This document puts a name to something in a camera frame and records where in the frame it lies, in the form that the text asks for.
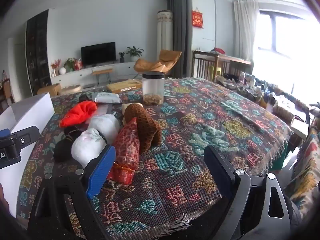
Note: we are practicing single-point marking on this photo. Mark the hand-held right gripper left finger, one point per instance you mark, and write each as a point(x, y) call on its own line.
point(101, 172)

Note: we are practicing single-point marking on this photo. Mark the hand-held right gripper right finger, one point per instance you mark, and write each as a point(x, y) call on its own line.
point(220, 172)

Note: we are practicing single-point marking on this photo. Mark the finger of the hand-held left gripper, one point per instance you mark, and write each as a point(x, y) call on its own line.
point(26, 135)
point(4, 132)

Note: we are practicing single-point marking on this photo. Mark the white cardboard box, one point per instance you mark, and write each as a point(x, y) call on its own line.
point(30, 110)

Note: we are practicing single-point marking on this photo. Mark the white soft cloth bundle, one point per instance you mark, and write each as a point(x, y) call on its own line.
point(105, 126)
point(86, 145)

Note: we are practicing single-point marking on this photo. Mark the red patterned cloth roll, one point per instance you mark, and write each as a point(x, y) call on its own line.
point(126, 147)

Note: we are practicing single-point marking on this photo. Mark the black soft cloth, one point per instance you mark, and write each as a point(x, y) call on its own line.
point(62, 150)

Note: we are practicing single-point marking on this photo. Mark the orange fish plush toy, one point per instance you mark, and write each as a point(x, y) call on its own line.
point(77, 113)

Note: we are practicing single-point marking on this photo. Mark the brown sponge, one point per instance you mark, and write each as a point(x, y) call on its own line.
point(142, 122)

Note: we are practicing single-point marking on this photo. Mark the cream cloth bag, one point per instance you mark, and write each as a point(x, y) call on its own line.
point(125, 110)

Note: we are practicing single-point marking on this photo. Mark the white wet wipes packet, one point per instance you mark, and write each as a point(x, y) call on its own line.
point(107, 98)

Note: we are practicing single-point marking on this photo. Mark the brown cardboard box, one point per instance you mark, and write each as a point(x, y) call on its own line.
point(50, 89)

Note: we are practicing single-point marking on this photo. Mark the patterned woven blanket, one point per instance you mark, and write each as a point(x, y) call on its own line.
point(200, 120)

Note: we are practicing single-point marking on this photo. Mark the oval cat scratcher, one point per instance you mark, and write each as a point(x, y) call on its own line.
point(70, 89)

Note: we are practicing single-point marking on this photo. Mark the round white vase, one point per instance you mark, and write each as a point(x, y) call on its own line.
point(62, 71)

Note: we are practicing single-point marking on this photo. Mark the red flowers in vase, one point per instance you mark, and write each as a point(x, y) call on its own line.
point(55, 66)

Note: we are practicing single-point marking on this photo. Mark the white television cabinet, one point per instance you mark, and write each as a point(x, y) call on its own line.
point(75, 76)

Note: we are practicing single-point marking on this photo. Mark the leafy plant with red blooms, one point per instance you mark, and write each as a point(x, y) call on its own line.
point(71, 63)

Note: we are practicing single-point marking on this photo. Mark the floral sofa cover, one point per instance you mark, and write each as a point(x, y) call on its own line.
point(305, 170)

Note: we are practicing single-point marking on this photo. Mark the dark glass display cabinet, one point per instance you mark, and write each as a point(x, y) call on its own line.
point(38, 50)

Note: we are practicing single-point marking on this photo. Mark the red gift bag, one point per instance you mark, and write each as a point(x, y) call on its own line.
point(78, 65)

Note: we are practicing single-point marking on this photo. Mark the person's dark clothing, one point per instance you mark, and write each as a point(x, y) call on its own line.
point(293, 220)

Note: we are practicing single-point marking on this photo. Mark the flat yellow cardboard box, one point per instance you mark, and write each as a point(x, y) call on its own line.
point(123, 85)

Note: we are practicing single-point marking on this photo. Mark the row of bottles and jars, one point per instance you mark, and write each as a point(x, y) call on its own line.
point(260, 90)

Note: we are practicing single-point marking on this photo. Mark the wooden bench with hairpin legs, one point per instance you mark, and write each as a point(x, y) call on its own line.
point(102, 71)

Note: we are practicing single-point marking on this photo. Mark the clear jar with black lid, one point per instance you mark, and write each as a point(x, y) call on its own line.
point(153, 87)

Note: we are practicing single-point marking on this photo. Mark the black flat television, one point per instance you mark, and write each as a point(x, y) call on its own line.
point(98, 53)

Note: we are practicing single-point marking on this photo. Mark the wooden railed crib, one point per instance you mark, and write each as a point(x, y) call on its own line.
point(232, 60)

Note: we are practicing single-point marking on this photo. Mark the small green potted plant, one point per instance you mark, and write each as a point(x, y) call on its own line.
point(122, 57)

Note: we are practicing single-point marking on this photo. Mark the red cloth on crib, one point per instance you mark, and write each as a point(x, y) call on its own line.
point(219, 50)

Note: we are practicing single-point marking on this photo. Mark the large green potted plant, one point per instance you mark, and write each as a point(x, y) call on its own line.
point(135, 52)

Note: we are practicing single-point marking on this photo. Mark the white curtain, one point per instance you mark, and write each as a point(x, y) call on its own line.
point(245, 30)

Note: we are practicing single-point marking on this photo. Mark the grey curtain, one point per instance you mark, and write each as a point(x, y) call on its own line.
point(180, 30)

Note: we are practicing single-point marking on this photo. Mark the dark framed window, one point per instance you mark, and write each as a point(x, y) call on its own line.
point(266, 30)

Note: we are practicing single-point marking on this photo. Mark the covered standing air conditioner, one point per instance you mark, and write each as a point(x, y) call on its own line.
point(165, 32)

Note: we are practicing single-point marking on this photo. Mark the red wall hanging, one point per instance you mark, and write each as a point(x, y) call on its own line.
point(197, 19)

